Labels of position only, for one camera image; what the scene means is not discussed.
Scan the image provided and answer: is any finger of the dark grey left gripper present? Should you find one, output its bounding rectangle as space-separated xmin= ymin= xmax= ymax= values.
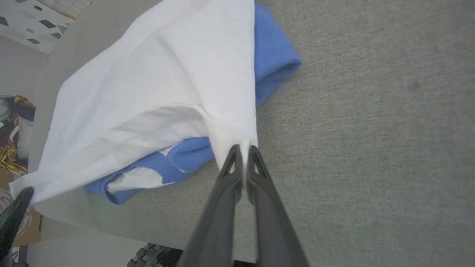
xmin=0 ymin=187 xmax=35 ymax=261

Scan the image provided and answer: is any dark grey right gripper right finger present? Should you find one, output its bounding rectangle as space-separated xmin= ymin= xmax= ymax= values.
xmin=246 ymin=145 xmax=311 ymax=267

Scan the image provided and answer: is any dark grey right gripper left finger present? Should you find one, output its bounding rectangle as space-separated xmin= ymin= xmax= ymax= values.
xmin=177 ymin=144 xmax=244 ymax=267

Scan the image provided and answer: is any white and blue t-shirt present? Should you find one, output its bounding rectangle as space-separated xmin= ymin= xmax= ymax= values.
xmin=9 ymin=0 xmax=303 ymax=207

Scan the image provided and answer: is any brown cardboard box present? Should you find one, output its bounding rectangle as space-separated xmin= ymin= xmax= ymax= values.
xmin=0 ymin=169 xmax=43 ymax=248

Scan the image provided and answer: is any pile of patterned clothes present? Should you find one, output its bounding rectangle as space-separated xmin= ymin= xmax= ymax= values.
xmin=0 ymin=95 xmax=36 ymax=175

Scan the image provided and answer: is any grey treaded robot wheel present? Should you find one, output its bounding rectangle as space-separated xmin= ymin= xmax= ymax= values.
xmin=127 ymin=243 xmax=184 ymax=267

